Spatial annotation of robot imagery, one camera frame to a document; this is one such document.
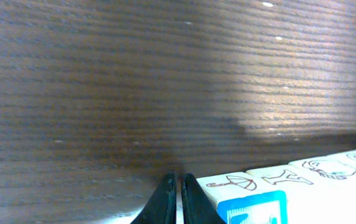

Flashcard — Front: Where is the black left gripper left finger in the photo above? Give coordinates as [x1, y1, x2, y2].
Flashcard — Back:
[131, 172, 177, 224]

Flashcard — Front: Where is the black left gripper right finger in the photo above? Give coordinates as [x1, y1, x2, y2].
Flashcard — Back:
[181, 174, 226, 224]

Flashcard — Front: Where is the wooden block drawing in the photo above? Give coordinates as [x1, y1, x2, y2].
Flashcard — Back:
[289, 156, 356, 223]

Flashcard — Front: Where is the wooden block brown picture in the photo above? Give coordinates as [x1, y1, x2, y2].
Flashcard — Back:
[197, 172, 288, 224]

